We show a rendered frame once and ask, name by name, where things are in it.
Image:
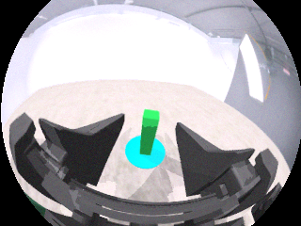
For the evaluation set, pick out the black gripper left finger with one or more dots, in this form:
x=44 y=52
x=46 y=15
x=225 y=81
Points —
x=89 y=147

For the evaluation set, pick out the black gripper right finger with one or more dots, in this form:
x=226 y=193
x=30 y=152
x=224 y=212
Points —
x=202 y=162

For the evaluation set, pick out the cyan circle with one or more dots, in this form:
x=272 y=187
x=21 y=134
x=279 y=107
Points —
x=144 y=161

